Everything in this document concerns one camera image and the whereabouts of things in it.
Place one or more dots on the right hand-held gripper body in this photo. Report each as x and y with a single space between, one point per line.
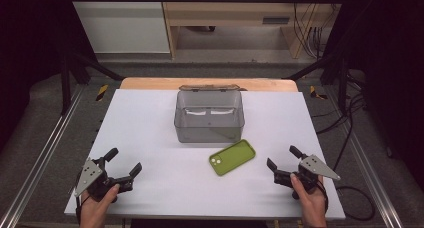
308 174

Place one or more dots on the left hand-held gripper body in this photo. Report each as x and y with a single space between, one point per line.
95 179

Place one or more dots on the green phone case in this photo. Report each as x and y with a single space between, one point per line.
233 158

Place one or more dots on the transparent grey lidded box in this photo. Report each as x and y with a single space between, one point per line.
209 128

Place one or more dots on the person's left hand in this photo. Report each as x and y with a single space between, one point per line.
95 209

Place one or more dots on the person's right hand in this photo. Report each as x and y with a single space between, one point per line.
313 204

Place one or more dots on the yellow and black tape strip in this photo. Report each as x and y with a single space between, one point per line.
315 93
102 92

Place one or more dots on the wooden table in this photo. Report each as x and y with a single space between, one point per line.
266 84

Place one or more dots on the black stand leg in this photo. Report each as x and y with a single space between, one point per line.
342 84
65 88

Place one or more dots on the black curtain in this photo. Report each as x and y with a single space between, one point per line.
393 71
30 38

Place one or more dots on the white cabinet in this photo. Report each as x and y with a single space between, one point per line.
123 28

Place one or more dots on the light wooden desk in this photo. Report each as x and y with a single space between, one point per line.
233 13

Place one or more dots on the aluminium rail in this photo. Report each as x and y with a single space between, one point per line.
370 168
40 161

